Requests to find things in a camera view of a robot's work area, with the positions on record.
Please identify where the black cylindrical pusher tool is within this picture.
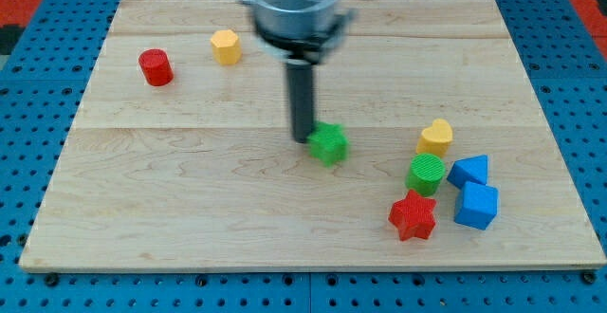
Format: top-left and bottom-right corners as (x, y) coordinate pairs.
(285, 59), (315, 143)

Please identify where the green star block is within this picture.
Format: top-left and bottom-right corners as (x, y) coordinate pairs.
(307, 121), (349, 167)

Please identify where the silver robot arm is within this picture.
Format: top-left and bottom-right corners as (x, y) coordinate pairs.
(237, 0), (356, 143)

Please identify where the yellow hexagon block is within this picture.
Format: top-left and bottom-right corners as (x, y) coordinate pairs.
(210, 29), (242, 65)

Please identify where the wooden board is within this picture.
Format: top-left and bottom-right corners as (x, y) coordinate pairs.
(19, 0), (606, 273)

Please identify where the red cylinder block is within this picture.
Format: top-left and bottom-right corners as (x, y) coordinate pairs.
(138, 48), (174, 86)

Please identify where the yellow heart block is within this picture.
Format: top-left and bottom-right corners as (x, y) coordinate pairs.
(415, 119), (453, 157)

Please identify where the green cylinder block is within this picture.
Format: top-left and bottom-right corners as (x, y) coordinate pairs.
(405, 153), (446, 196)

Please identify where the red star block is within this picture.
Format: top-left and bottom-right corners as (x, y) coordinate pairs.
(388, 190), (437, 241)

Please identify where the blue triangle block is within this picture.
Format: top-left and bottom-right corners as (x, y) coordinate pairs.
(447, 155), (489, 189)

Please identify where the blue cube block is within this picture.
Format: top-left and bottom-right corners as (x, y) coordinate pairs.
(454, 181), (499, 230)

